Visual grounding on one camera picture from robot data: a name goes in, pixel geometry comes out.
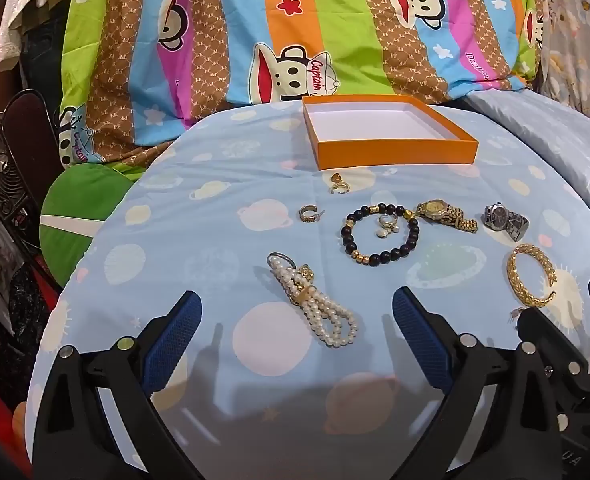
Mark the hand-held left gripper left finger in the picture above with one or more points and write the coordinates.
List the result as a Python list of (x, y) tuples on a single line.
[(175, 340)]

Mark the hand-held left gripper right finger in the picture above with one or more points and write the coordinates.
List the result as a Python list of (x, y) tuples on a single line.
[(420, 340)]

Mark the gold braided bangle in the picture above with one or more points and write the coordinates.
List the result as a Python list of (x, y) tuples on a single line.
[(515, 280)]

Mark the silver wristwatch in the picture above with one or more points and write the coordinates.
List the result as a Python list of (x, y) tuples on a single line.
[(497, 215)]

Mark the gold wristwatch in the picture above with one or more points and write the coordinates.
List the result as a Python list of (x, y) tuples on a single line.
[(431, 210)]

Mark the orange cardboard box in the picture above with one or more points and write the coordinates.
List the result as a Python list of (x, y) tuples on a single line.
[(375, 125)]

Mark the small silver earring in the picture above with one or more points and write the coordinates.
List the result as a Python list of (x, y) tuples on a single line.
[(515, 314)]

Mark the small pearl earring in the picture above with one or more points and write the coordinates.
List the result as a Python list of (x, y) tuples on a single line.
[(381, 233)]

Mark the blue planet print sheet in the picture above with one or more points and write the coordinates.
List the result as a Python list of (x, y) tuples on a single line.
[(175, 220)]

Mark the green round cushion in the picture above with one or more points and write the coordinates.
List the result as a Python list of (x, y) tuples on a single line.
[(80, 220)]

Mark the dark patterned clothes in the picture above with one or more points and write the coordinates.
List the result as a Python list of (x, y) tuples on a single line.
[(10, 300)]

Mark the light blue pillow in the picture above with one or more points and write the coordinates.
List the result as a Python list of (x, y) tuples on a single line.
[(540, 125)]

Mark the grey floral cloth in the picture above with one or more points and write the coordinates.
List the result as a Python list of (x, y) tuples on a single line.
[(575, 35)]

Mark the dark maroon oval panel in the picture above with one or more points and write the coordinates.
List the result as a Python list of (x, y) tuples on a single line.
[(30, 125)]

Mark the striped cartoon monkey blanket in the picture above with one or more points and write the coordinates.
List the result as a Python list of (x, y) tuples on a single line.
[(325, 20)]

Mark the white lace garment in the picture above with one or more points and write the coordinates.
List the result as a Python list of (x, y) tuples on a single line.
[(25, 5)]

